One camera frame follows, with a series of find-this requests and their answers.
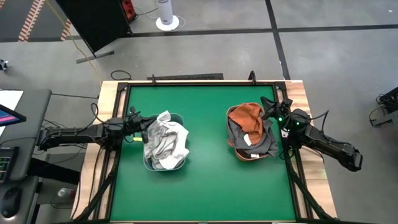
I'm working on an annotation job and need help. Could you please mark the computer monitor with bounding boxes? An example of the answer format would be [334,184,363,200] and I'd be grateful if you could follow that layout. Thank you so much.
[0,104,27,128]

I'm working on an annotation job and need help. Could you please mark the black metal table frame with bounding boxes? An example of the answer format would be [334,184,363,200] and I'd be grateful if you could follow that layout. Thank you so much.
[71,79,338,224]

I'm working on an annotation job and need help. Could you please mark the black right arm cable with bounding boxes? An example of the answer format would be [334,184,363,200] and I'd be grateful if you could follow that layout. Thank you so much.
[307,110,330,123]

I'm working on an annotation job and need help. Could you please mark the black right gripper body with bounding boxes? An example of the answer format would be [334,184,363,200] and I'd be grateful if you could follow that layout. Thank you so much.
[273,98,295,126]

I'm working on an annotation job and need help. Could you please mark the white tower fan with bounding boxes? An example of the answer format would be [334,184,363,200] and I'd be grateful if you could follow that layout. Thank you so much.
[154,0,181,32]

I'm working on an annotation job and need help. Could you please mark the backlit keyboard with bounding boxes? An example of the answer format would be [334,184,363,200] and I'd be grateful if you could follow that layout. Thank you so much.
[0,146,21,184]

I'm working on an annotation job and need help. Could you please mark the plastic bottle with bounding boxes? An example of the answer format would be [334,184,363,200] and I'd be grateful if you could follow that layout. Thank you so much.
[57,187,76,200]

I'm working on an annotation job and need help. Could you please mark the plain white towel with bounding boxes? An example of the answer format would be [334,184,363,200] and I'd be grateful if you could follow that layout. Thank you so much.
[145,110,191,170]

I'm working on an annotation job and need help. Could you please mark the orange towel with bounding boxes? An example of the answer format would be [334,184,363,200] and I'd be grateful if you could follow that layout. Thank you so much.
[228,103,266,146]

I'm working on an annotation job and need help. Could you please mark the black floor equipment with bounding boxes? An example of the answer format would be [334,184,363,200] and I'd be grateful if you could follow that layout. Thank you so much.
[368,86,398,128]

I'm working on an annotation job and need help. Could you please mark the yellow cable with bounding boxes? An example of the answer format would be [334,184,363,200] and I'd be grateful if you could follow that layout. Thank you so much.
[45,0,102,86]

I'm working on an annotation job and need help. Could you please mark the green table mat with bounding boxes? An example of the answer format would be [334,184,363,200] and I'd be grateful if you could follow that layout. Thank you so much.
[109,84,297,222]

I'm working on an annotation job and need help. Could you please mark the light grey waffle towel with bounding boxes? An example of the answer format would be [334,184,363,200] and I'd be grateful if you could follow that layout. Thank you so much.
[144,120,189,163]

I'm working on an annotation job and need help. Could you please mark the long black bar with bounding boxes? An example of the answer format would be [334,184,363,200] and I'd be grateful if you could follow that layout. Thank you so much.
[146,72,224,82]

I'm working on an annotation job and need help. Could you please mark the orange plastic basket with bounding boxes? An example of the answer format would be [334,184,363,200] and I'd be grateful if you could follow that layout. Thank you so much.
[226,102,274,162]

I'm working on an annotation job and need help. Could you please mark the dark floor mat orange stripes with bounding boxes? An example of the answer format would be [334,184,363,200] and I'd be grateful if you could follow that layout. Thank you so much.
[0,0,73,43]

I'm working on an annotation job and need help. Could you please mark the red power strip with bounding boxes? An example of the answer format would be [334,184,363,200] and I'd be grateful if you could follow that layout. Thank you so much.
[120,0,138,21]

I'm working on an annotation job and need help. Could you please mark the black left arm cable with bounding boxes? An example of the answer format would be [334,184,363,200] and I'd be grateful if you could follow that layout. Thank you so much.
[90,102,101,126]

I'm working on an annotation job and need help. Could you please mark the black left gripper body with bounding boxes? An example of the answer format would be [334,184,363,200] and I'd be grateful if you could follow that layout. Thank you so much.
[123,113,150,138]

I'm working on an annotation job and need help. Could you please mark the black computer mouse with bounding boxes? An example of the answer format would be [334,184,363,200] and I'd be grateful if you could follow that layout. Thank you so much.
[1,186,23,219]

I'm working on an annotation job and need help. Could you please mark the black panel on stand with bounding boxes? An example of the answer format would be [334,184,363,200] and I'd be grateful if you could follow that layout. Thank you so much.
[55,0,133,65]

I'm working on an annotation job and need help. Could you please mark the grey desk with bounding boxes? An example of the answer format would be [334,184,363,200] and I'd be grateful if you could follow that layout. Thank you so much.
[0,88,53,224]

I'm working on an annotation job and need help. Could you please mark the white paper sheet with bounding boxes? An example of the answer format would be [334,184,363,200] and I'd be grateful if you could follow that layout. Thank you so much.
[0,90,25,138]

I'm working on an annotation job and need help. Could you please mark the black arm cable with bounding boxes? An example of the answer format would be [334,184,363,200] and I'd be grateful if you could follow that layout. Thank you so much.
[307,110,330,123]
[90,102,101,126]

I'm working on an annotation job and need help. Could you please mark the black cable loop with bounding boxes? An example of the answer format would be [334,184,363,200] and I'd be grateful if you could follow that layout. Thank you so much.
[110,69,132,82]

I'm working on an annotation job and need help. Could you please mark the teal plastic basket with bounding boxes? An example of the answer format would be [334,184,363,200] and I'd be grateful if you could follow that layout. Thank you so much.
[142,112,190,172]

